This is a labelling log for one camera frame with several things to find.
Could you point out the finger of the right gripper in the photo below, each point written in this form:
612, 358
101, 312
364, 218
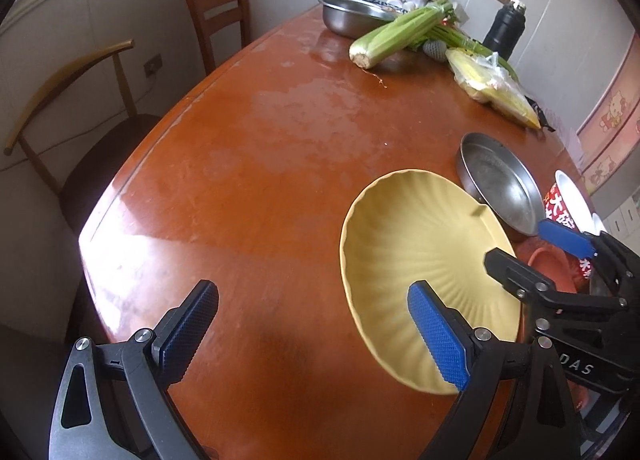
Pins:
616, 264
531, 287

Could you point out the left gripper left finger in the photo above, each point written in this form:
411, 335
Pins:
113, 400

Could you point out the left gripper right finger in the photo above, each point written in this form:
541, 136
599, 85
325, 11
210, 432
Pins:
539, 420

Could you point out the large red noodle bowl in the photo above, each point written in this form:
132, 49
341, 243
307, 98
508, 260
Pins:
565, 204

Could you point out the yellow shell-shaped plate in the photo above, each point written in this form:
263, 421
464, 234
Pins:
412, 225

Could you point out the orange plastic basin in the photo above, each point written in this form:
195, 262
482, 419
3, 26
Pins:
564, 269

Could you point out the small red noodle bowl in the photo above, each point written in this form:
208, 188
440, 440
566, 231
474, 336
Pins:
592, 249

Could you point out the round steel pan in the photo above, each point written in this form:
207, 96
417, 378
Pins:
492, 174

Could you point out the hello kitty pink curtain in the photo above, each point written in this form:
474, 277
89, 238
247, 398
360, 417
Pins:
612, 130

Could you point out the bagged yellow corn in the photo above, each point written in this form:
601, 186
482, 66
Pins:
487, 82

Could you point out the white foam-netted fruit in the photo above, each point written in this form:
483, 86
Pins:
436, 50

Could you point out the black thermos bottle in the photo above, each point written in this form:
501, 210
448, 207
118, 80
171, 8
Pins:
507, 28

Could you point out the large celery bunch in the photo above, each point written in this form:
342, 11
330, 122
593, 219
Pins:
375, 46

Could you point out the steel mixing bowl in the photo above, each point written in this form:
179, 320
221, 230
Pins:
355, 18

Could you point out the dark wooden slat chair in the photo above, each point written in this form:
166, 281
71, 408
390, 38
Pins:
211, 16

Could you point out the black folding frame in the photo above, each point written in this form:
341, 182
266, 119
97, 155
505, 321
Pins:
542, 119

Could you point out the wall power socket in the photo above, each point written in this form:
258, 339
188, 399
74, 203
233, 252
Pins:
152, 65

